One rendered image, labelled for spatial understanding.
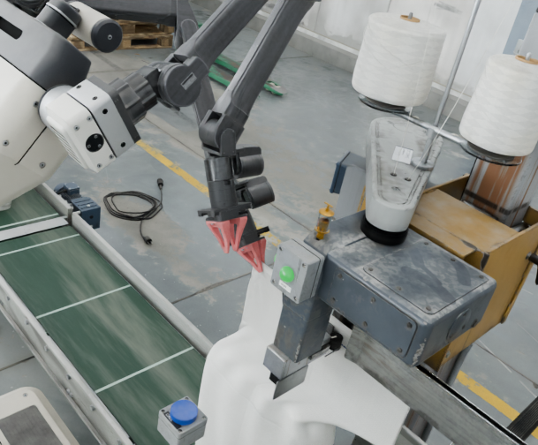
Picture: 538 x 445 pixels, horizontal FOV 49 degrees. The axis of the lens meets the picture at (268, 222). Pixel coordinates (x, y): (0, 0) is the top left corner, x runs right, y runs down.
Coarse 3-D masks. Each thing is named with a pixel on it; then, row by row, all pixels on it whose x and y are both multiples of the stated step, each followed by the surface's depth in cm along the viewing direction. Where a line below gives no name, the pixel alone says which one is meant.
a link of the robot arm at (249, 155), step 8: (224, 136) 120; (232, 136) 121; (224, 144) 120; (232, 144) 121; (240, 144) 129; (248, 144) 130; (216, 152) 122; (224, 152) 121; (232, 152) 122; (240, 152) 126; (248, 152) 127; (256, 152) 128; (240, 160) 126; (248, 160) 127; (256, 160) 128; (240, 168) 126; (248, 168) 127; (256, 168) 128; (240, 176) 127; (248, 176) 129
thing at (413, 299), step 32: (352, 224) 116; (352, 256) 107; (384, 256) 109; (416, 256) 110; (448, 256) 112; (320, 288) 110; (352, 288) 103; (384, 288) 100; (416, 288) 101; (448, 288) 103; (480, 288) 105; (288, 320) 117; (320, 320) 117; (352, 320) 105; (384, 320) 100; (416, 320) 95; (448, 320) 98; (480, 320) 112; (288, 352) 120; (416, 352) 97
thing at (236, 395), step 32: (256, 288) 149; (256, 320) 152; (224, 352) 154; (256, 352) 151; (224, 384) 154; (256, 384) 147; (320, 384) 141; (352, 384) 133; (224, 416) 156; (256, 416) 146; (288, 416) 141; (320, 416) 138; (352, 416) 135; (384, 416) 128
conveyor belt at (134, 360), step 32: (0, 256) 241; (32, 256) 245; (64, 256) 249; (96, 256) 252; (32, 288) 228; (64, 288) 231; (96, 288) 235; (128, 288) 238; (64, 320) 216; (96, 320) 219; (128, 320) 222; (160, 320) 226; (64, 352) 203; (96, 352) 206; (128, 352) 208; (160, 352) 211; (192, 352) 214; (96, 384) 194; (128, 384) 196; (160, 384) 198; (192, 384) 201; (128, 416) 185
